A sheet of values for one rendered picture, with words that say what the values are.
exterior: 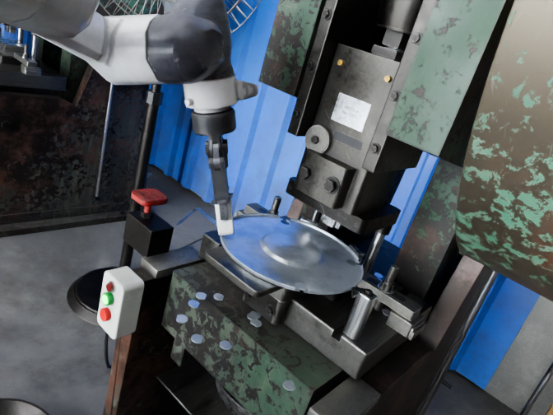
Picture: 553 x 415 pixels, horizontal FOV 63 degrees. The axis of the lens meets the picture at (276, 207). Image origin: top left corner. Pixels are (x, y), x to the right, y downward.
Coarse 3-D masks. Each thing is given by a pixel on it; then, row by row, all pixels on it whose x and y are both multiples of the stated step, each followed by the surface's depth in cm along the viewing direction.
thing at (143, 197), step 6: (132, 192) 99; (138, 192) 99; (144, 192) 100; (150, 192) 101; (156, 192) 102; (132, 198) 99; (138, 198) 97; (144, 198) 97; (150, 198) 98; (156, 198) 99; (162, 198) 100; (144, 204) 97; (150, 204) 98; (156, 204) 99; (162, 204) 100; (144, 210) 101; (150, 210) 101
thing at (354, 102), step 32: (352, 64) 81; (384, 64) 77; (352, 96) 82; (384, 96) 78; (320, 128) 85; (352, 128) 82; (320, 160) 84; (352, 160) 83; (320, 192) 85; (352, 192) 84; (384, 192) 91
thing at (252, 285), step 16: (208, 256) 79; (224, 256) 80; (224, 272) 77; (240, 272) 77; (256, 288) 74; (272, 288) 76; (256, 304) 90; (272, 304) 87; (288, 304) 88; (272, 320) 88
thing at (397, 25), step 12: (384, 0) 79; (396, 0) 77; (408, 0) 76; (420, 0) 76; (384, 12) 80; (396, 12) 78; (408, 12) 77; (384, 24) 80; (396, 24) 78; (408, 24) 78; (384, 36) 82; (396, 36) 81; (408, 36) 81; (396, 48) 81
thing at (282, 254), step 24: (240, 216) 96; (264, 216) 101; (240, 240) 87; (264, 240) 89; (288, 240) 92; (312, 240) 96; (336, 240) 100; (240, 264) 79; (264, 264) 81; (288, 264) 84; (312, 264) 85; (336, 264) 89; (288, 288) 76; (312, 288) 78; (336, 288) 81
